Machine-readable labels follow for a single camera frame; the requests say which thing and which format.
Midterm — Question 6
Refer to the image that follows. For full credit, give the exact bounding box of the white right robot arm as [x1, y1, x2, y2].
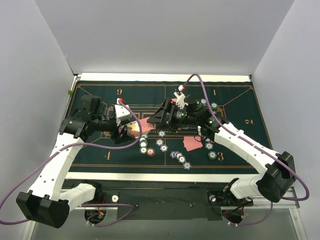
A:
[147, 95, 296, 205]

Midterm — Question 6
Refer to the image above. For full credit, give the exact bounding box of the green poker table mat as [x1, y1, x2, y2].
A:
[67, 80, 271, 175]

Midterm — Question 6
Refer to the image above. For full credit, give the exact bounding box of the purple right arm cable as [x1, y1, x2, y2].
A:
[183, 73, 310, 227]

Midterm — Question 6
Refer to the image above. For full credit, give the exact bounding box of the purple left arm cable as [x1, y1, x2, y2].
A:
[0, 99, 143, 228]

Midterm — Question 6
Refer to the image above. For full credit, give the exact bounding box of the red poker chip stack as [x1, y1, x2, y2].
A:
[146, 148, 156, 157]

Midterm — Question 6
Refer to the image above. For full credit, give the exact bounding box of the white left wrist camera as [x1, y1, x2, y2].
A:
[114, 98, 132, 126]

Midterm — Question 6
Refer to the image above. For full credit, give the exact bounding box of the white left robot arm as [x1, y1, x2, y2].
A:
[16, 95, 134, 228]

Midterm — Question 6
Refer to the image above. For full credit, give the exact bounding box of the green poker chip stack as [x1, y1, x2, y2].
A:
[208, 151, 217, 160]

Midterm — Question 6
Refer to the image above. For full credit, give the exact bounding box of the red playing card deck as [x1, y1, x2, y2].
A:
[126, 117, 154, 138]

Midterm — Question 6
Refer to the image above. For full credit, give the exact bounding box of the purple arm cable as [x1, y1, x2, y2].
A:
[183, 73, 310, 227]
[0, 99, 143, 228]

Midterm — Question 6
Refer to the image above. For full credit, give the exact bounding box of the aluminium mounting rail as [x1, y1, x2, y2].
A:
[29, 187, 300, 210]

